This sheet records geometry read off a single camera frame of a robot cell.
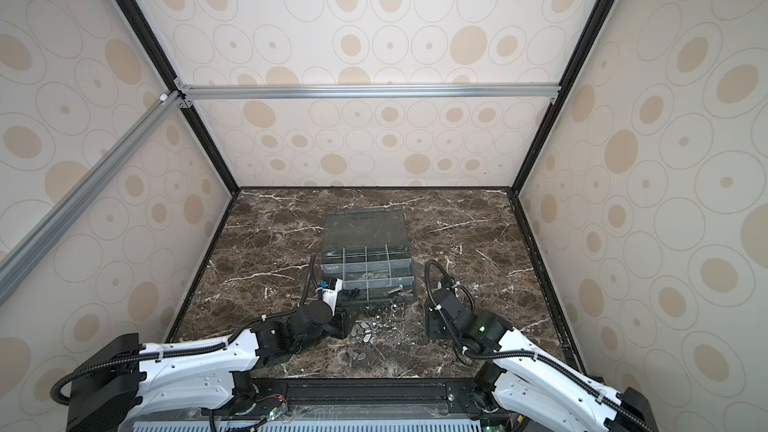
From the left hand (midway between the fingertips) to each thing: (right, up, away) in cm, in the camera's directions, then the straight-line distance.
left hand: (365, 312), depth 78 cm
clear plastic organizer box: (-1, +14, +19) cm, 23 cm away
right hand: (+19, -3, +3) cm, 19 cm away
